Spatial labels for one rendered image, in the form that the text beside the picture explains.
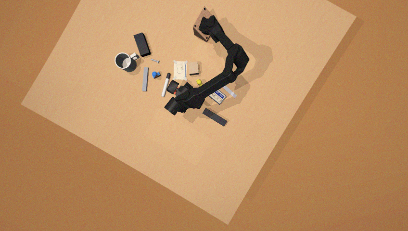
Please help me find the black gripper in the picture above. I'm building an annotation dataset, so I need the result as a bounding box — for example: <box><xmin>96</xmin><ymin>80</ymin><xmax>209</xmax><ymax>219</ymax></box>
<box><xmin>167</xmin><ymin>80</ymin><xmax>203</xmax><ymax>109</ymax></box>

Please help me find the grey cup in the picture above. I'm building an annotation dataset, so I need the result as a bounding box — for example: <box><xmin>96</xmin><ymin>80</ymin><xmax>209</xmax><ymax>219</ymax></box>
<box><xmin>115</xmin><ymin>52</ymin><xmax>140</xmax><ymax>72</ymax></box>

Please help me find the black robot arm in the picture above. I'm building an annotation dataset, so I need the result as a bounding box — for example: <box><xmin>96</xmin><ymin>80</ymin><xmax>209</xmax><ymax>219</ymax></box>
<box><xmin>164</xmin><ymin>15</ymin><xmax>250</xmax><ymax>115</ymax></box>

